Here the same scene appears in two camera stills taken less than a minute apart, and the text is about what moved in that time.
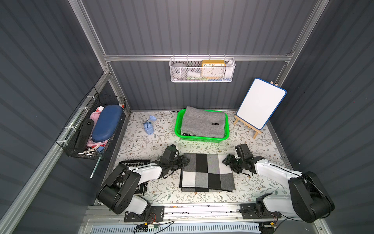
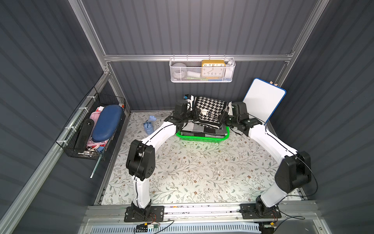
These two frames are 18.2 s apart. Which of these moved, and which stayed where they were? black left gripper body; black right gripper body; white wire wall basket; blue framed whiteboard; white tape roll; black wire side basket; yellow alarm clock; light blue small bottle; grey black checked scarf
Moved: grey black checked scarf; black right gripper body; black left gripper body
Stayed: white wire wall basket; light blue small bottle; blue framed whiteboard; yellow alarm clock; black wire side basket; white tape roll
